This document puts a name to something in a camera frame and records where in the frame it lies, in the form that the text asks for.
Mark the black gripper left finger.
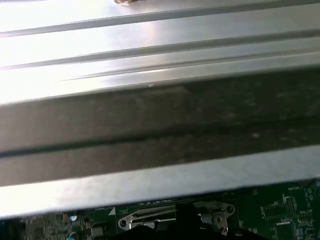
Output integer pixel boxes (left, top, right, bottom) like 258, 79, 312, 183
109, 203, 189, 240

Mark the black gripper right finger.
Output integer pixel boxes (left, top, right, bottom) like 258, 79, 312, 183
187, 203, 266, 240

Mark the metal socket cover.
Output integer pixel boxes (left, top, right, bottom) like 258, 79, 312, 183
129, 203, 228, 232

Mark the CPU socket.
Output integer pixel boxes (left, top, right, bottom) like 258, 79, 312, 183
117, 201, 236, 237

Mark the green motherboard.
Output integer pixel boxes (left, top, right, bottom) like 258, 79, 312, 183
0, 176, 320, 240

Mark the grey square inductor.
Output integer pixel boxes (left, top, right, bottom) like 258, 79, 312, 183
91, 224, 106, 238

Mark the black square chip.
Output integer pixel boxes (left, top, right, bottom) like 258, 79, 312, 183
274, 221, 296, 240

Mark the black PC case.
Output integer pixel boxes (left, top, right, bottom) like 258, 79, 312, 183
0, 62, 320, 221

